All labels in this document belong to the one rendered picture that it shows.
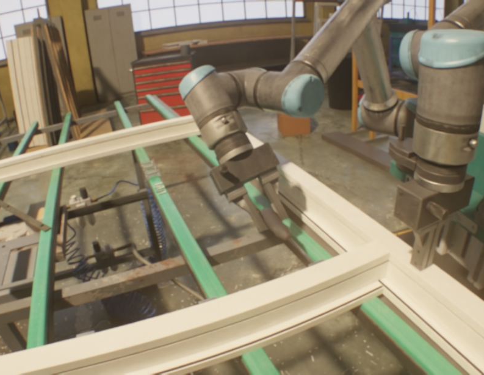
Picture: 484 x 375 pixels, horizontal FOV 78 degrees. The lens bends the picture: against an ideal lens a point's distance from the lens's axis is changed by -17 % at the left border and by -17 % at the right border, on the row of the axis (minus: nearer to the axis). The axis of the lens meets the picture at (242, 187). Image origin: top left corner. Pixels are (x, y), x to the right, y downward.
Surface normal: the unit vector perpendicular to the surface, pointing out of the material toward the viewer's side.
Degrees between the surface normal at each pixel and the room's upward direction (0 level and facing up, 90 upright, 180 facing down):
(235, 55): 90
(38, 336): 0
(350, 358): 0
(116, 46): 90
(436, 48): 87
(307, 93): 92
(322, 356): 0
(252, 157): 54
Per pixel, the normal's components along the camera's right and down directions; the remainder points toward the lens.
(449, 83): -0.58, 0.40
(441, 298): -0.92, 0.23
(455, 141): -0.21, 0.45
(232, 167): 0.13, -0.18
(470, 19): -0.16, -0.25
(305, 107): 0.63, 0.35
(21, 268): -0.07, -0.89
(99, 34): 0.40, 0.39
